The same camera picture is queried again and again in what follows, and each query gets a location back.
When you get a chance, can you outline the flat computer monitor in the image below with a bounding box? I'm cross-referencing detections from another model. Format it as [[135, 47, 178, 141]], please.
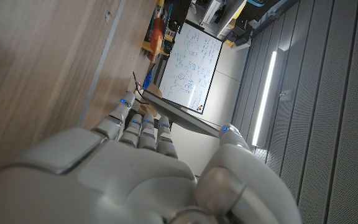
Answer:
[[141, 89, 222, 138]]

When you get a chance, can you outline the whiteboard with black frame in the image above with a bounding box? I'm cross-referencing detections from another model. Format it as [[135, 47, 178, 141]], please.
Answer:
[[158, 20, 224, 115]]

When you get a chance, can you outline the tan cardboard cutout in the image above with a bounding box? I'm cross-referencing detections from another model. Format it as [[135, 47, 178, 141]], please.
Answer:
[[135, 83, 164, 118]]

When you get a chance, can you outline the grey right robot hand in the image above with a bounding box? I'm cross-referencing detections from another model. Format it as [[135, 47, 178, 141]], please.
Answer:
[[0, 91, 303, 224]]

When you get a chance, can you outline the colourful toy airplane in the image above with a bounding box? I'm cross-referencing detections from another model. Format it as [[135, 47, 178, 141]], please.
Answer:
[[141, 0, 175, 63]]

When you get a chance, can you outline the long ceiling light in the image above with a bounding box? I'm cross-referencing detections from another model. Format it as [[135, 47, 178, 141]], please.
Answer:
[[252, 49, 287, 147]]

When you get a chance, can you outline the white shelf cabinet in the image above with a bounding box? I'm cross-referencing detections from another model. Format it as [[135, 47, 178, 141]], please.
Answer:
[[194, 0, 248, 38]]

